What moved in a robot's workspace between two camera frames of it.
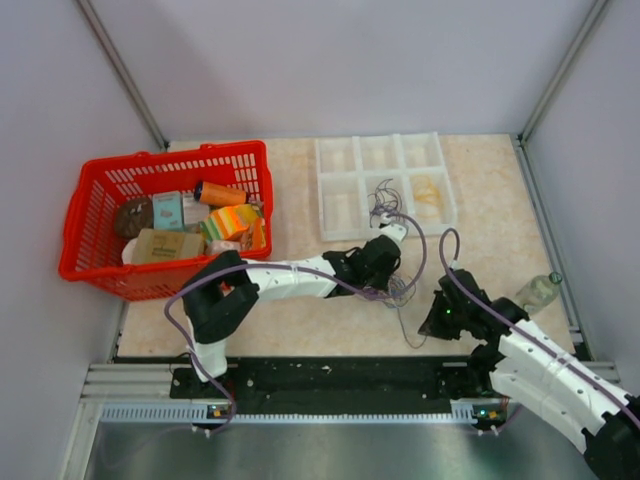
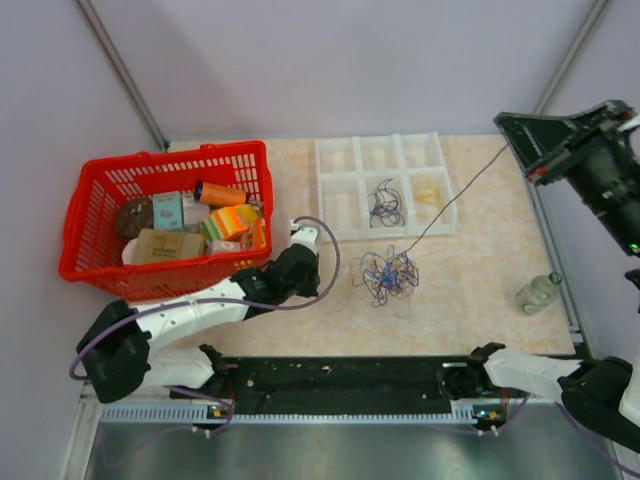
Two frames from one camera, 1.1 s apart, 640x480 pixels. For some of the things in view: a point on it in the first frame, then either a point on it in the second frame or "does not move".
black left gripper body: (376, 280) → (305, 288)
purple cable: (387, 201) does not move
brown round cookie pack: (132, 216) does not move
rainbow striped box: (229, 223) does not move
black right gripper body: (445, 320) → (600, 175)
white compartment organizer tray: (398, 179) does not move
